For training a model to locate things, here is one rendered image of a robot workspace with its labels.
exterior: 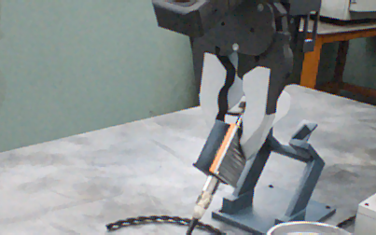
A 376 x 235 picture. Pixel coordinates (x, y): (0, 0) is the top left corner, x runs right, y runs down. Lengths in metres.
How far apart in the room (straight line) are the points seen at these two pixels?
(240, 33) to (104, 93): 2.09
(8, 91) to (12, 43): 0.17
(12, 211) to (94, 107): 1.88
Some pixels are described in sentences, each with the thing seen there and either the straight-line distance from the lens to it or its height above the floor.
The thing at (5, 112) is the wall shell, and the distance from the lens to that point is 2.33.
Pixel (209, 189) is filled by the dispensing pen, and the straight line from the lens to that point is 0.55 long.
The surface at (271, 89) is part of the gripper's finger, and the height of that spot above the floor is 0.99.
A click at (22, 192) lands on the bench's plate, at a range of 0.76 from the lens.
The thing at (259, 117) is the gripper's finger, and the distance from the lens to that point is 0.53.
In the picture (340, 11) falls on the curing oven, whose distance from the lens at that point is 2.76.
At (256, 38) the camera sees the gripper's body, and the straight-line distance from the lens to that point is 0.52.
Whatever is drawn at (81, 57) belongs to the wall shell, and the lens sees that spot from 2.48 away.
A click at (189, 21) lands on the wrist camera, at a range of 0.46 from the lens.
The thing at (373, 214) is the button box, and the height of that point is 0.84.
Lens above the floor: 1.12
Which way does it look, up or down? 18 degrees down
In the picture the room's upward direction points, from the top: 8 degrees clockwise
